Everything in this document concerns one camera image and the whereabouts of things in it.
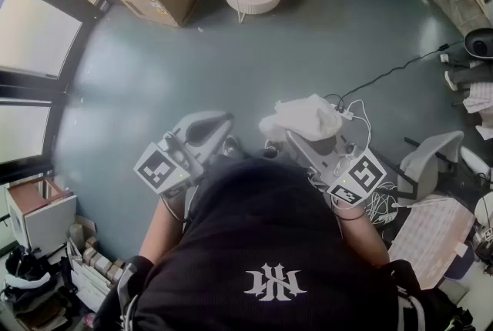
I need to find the black round appliance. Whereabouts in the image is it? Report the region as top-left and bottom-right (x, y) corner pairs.
(464, 28), (493, 58)

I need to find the person's shoe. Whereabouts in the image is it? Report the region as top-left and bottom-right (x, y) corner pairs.
(223, 135), (242, 157)
(263, 139), (282, 159)

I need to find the pink patterned board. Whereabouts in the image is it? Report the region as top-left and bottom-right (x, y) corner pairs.
(387, 194), (477, 290)

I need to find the person's left forearm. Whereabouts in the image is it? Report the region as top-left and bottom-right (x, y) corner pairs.
(138, 193), (193, 276)

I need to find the person's right forearm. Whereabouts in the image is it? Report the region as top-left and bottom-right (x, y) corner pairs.
(334, 204), (390, 269)

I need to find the checked cloth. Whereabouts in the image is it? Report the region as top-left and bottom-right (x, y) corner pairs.
(461, 82), (493, 115)

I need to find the person's black shirt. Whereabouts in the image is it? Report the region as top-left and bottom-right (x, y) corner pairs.
(94, 155), (436, 331)

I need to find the black wrist band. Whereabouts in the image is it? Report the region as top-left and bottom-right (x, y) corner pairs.
(334, 206), (365, 222)

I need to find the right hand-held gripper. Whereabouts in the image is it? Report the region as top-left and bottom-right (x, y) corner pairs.
(284, 130), (387, 206)

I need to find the grey office chair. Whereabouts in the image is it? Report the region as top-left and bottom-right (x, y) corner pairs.
(396, 130), (465, 207)

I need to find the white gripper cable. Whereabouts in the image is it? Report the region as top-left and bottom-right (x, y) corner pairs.
(346, 99), (373, 153)

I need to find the tangled white cable bundle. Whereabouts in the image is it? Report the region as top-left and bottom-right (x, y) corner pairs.
(365, 182), (400, 225)

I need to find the person's right shoe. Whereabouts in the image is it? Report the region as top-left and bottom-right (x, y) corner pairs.
(263, 139), (282, 159)

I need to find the white fluffy cloth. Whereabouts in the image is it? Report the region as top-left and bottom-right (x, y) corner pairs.
(258, 93), (344, 142)

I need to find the stack of small boxes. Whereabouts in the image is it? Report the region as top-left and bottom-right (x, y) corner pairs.
(67, 236), (124, 313)

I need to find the black bag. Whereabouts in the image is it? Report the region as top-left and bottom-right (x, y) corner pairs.
(0, 244), (59, 307)

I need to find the white drawer cabinet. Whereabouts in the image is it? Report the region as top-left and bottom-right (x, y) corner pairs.
(4, 177), (78, 257)

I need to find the person's left shoe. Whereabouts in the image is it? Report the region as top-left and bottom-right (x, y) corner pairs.
(223, 135), (242, 157)

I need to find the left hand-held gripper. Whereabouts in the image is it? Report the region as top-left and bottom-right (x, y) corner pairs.
(133, 110), (234, 195)

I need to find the black power cable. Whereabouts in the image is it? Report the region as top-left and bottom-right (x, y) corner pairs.
(342, 40), (463, 99)

